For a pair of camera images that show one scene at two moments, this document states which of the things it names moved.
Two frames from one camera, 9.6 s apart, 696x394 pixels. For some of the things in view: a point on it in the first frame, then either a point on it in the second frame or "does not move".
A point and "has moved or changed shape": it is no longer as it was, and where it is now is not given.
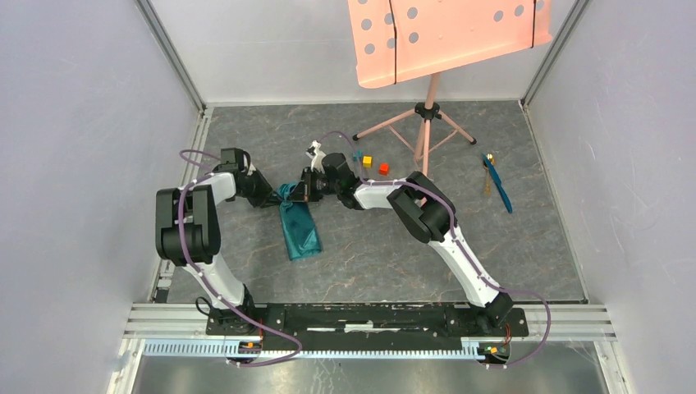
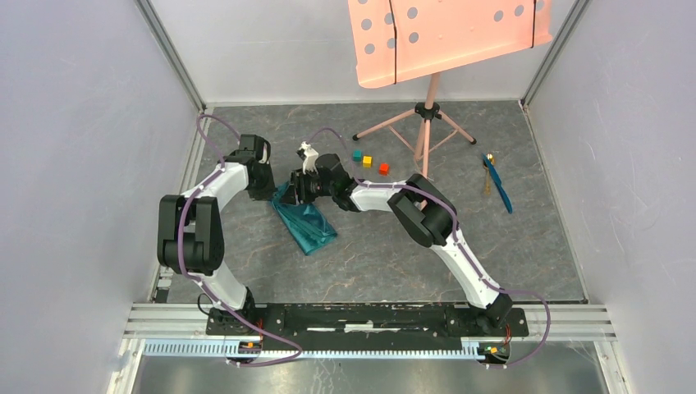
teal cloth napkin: (299, 226) has moved or changed shape
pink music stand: (400, 40) does not move
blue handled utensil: (497, 181) does not move
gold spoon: (487, 183) does not move
